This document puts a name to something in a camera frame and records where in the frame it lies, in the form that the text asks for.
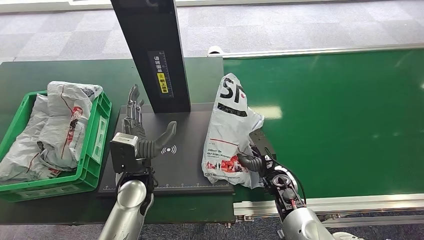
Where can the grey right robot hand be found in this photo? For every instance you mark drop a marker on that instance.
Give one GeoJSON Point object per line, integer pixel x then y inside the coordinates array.
{"type": "Point", "coordinates": [261, 155]}

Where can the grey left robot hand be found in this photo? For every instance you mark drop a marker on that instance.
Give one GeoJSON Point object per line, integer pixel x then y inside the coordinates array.
{"type": "Point", "coordinates": [134, 126]}

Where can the white courier bag black letters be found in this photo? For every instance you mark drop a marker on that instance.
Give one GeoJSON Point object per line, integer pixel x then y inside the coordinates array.
{"type": "Point", "coordinates": [228, 132]}

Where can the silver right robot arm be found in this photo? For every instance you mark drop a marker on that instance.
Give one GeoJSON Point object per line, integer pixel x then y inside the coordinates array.
{"type": "Point", "coordinates": [301, 225]}

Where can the black inbound scanner machine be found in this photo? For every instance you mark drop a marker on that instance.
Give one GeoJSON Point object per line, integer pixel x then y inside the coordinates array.
{"type": "Point", "coordinates": [179, 165]}

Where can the green conveyor belt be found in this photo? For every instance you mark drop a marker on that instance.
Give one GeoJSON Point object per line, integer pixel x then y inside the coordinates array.
{"type": "Point", "coordinates": [341, 126]}

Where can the white conveyor end cap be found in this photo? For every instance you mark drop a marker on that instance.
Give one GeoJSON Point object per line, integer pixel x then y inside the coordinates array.
{"type": "Point", "coordinates": [215, 49]}

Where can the green plastic crate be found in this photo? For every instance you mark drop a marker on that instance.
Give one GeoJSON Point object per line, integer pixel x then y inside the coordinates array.
{"type": "Point", "coordinates": [88, 165]}

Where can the white courier bag red print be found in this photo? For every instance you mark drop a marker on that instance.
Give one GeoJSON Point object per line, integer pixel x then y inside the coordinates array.
{"type": "Point", "coordinates": [68, 126]}

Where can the crumpled grey-white courier bag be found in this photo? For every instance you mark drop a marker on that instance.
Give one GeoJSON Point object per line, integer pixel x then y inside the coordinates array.
{"type": "Point", "coordinates": [23, 155]}

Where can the white rounded shell piece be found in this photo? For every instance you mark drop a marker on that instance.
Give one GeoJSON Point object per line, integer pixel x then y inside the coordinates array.
{"type": "Point", "coordinates": [346, 236]}

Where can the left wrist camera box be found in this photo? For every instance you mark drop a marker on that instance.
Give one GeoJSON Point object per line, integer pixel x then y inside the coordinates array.
{"type": "Point", "coordinates": [122, 152]}

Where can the aluminium conveyor side rail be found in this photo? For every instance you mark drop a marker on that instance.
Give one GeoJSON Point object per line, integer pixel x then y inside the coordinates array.
{"type": "Point", "coordinates": [357, 203]}
{"type": "Point", "coordinates": [314, 51]}

